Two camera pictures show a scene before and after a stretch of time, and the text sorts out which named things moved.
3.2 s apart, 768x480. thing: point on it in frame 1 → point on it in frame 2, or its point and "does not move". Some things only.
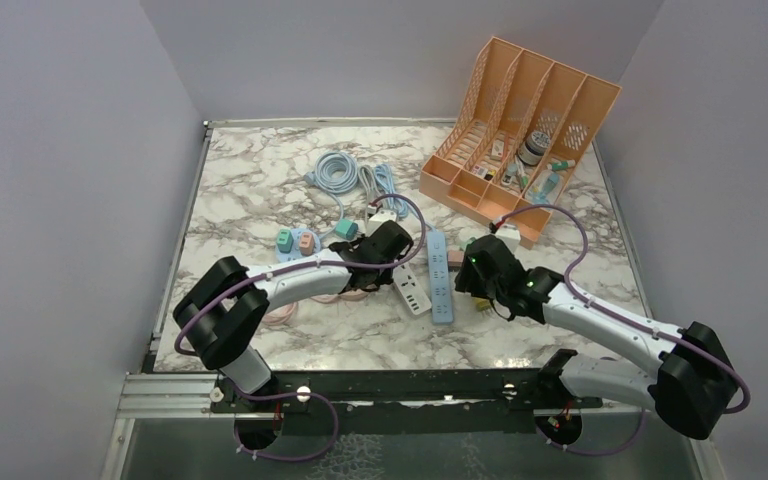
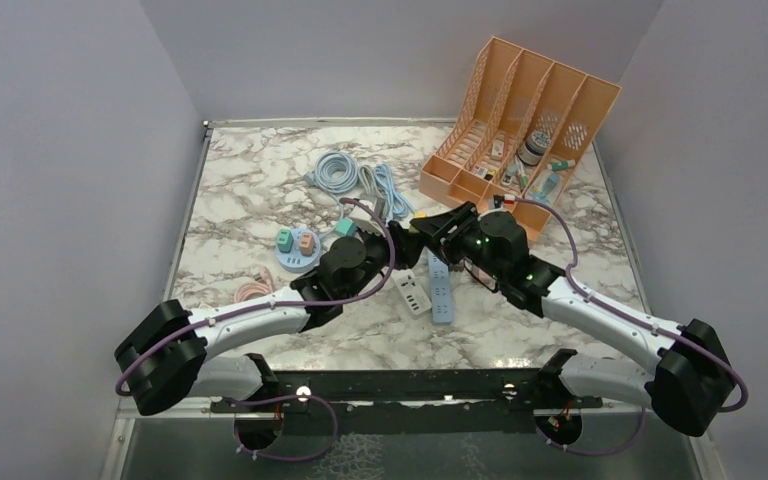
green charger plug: x=284 y=240 does not move
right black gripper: x=467 y=280 → x=463 y=217
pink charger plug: x=306 y=243 does not move
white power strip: x=411 y=290 does not move
